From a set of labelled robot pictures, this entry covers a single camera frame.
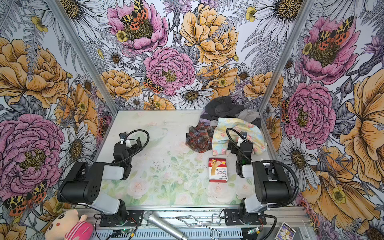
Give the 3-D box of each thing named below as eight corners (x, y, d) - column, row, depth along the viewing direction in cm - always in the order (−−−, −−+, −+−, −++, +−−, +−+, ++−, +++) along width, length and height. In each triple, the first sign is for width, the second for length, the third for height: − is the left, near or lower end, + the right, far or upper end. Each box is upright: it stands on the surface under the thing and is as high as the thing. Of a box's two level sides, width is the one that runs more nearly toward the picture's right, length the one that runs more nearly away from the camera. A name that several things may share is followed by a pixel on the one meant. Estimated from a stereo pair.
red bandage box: (209, 182, 87) (209, 180, 84) (208, 161, 96) (208, 158, 93) (228, 182, 87) (229, 180, 84) (225, 161, 96) (226, 158, 93)
